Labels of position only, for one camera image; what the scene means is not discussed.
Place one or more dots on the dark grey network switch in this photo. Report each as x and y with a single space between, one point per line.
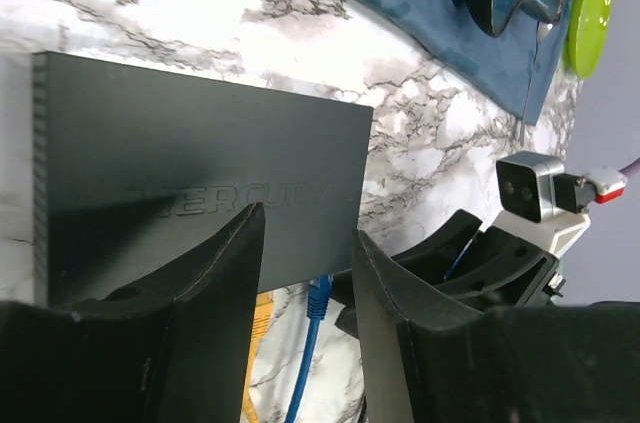
133 167

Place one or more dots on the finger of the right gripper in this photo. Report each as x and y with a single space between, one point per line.
403 291
447 241

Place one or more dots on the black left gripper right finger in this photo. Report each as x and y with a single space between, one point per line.
518 364

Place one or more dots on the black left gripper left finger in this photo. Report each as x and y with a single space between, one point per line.
171 346

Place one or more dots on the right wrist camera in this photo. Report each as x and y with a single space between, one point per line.
536 187

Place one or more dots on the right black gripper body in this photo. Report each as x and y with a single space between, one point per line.
497 268

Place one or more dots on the blue cloth placemat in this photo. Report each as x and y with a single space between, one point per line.
515 70

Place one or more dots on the green round plate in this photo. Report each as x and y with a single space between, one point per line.
587 34

